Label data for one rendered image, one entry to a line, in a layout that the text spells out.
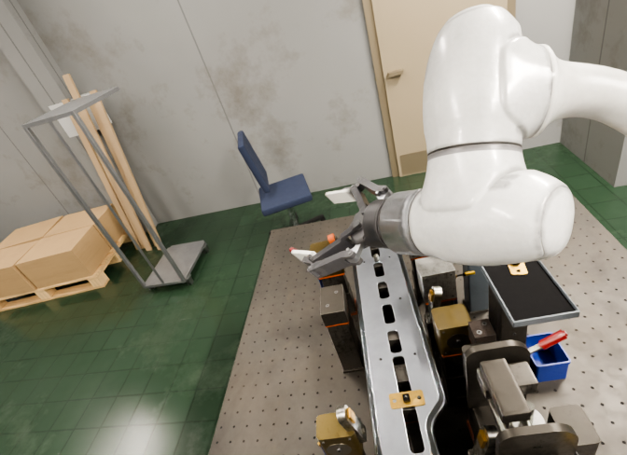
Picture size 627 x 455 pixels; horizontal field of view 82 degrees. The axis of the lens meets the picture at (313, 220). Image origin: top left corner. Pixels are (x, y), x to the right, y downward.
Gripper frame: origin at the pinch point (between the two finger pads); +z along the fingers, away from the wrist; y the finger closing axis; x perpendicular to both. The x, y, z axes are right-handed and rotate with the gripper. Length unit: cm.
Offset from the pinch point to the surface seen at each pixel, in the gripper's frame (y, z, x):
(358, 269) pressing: 15, 43, -48
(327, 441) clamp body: -34, 12, -37
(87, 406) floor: -112, 232, -45
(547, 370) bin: 11, -5, -91
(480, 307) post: 27, 22, -91
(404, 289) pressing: 13, 25, -54
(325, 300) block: -2, 41, -39
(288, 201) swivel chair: 81, 197, -75
